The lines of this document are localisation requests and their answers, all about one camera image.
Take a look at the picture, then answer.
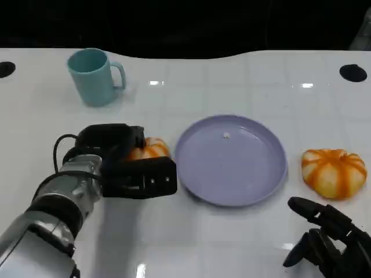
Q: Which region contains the black table grommet hole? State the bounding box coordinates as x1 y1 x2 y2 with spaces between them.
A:
339 64 368 83
0 61 16 78

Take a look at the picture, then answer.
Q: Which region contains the pale green mug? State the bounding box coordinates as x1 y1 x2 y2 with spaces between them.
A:
67 48 127 107

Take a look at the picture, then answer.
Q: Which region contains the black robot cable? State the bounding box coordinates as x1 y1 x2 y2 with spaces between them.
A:
53 133 102 180

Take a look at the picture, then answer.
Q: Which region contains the lilac plate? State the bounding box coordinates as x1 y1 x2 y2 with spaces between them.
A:
174 115 288 208

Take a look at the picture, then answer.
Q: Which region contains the orange white toy bread roll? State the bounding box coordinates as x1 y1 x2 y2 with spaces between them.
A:
301 148 366 200
126 137 172 162

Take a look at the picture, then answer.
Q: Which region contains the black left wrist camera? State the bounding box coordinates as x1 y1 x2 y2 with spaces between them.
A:
75 123 130 157

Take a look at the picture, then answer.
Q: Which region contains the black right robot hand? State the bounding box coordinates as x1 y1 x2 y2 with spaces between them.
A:
282 196 371 278

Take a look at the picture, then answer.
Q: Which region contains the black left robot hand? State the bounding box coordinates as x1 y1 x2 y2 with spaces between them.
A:
101 126 178 200

